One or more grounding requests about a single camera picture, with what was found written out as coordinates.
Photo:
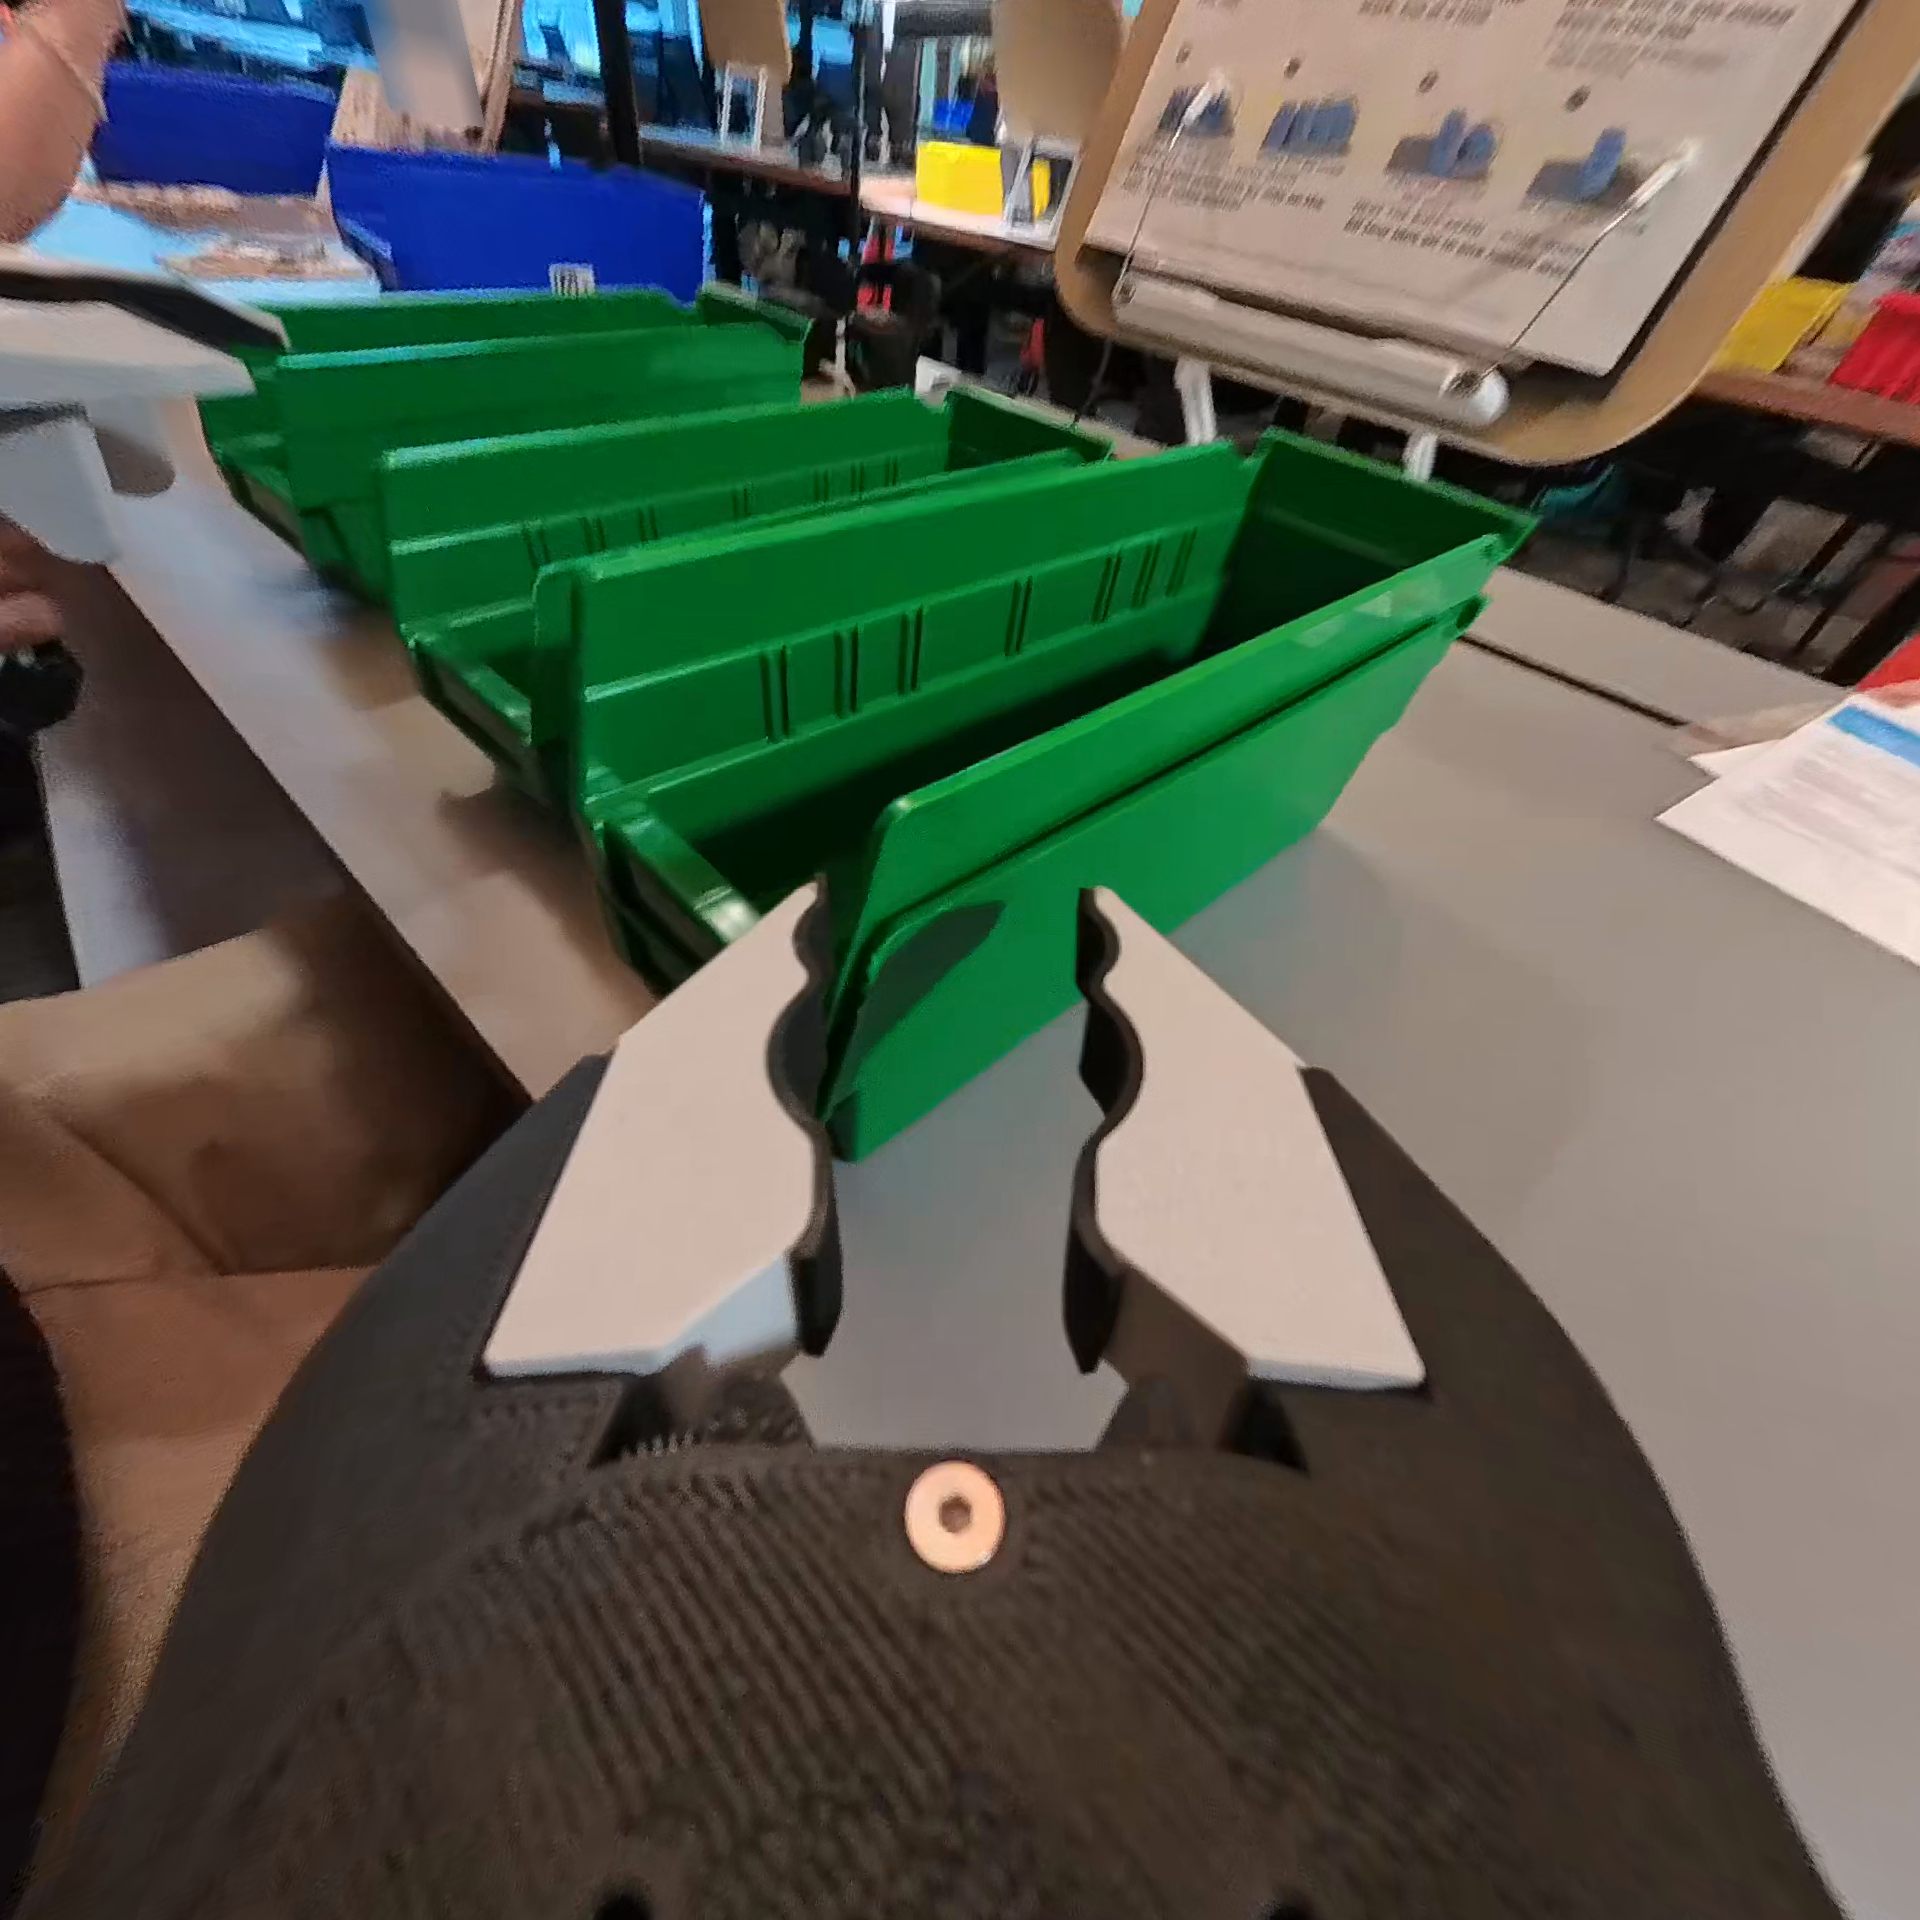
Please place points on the yellow plastic bin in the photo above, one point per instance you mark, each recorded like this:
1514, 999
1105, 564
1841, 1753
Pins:
962, 178
1779, 324

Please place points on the red plastic bin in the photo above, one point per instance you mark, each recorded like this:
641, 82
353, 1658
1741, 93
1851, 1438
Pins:
1892, 354

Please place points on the blue plastic bin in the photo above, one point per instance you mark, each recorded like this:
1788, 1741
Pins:
212, 137

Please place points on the person's left hand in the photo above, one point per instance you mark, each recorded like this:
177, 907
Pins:
29, 615

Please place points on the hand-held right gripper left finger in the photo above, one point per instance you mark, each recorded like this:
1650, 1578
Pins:
661, 1201

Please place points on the wooden document stand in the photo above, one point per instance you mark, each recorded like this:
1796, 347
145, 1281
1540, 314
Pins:
1651, 405

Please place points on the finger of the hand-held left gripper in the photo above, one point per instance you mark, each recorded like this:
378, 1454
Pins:
106, 361

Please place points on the printed paper sheets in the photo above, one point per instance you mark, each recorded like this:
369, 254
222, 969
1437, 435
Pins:
1830, 811

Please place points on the printed instruction sheet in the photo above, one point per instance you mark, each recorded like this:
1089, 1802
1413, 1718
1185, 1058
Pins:
1426, 226

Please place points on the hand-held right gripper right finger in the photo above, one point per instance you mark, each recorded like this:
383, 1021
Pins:
1244, 1201

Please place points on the blue bin with tag label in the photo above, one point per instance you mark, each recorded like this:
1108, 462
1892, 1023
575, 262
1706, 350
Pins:
452, 226

